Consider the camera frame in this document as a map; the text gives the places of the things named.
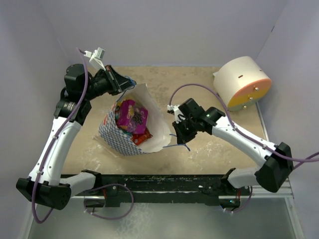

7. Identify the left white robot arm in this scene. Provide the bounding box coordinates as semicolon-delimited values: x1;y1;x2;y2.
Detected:
16;64;136;210

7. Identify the magenta snack packet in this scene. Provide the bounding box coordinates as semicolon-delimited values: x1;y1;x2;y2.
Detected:
117;100;149;134

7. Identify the yellow candy snack packet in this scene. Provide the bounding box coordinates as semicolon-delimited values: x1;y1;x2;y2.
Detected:
113;101;122;121

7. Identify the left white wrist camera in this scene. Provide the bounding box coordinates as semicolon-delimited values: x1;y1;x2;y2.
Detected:
84;47;106;71

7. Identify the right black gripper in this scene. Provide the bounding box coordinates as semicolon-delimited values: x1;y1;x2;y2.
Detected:
173;116;198;145

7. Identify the orange red snack packet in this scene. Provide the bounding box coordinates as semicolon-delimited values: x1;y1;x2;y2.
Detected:
131;127;153;145

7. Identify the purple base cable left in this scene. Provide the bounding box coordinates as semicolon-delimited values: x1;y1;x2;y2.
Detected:
83;182;135;220

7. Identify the beige and orange cylinder device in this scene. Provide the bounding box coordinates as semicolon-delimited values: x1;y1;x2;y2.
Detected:
213;56;272;112

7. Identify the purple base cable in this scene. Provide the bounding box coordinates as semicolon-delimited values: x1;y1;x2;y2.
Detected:
222;185;253;215
83;182;135;220

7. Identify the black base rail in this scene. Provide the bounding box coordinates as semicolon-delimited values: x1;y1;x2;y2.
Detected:
76;174;250;208

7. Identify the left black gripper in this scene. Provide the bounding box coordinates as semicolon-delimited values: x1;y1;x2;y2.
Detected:
83;65;136;101

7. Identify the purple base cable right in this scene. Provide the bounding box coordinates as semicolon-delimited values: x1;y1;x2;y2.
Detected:
222;185;253;215

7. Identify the blue checkered paper bag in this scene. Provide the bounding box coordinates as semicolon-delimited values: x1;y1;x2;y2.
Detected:
94;77;177;156

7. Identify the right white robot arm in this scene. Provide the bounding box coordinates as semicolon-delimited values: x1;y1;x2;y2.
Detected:
167;98;293;195

